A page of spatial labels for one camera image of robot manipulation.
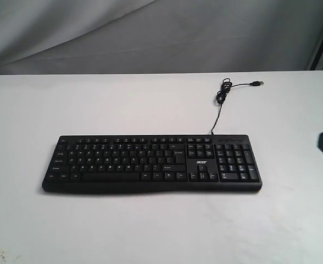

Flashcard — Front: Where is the grey backdrop cloth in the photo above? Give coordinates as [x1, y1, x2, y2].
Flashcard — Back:
[0, 1, 323, 74]

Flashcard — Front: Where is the black USB cable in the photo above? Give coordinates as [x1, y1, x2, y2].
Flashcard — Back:
[210, 78, 265, 136]

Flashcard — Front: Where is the black acer keyboard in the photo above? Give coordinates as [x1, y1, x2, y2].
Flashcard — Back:
[42, 135, 263, 194]

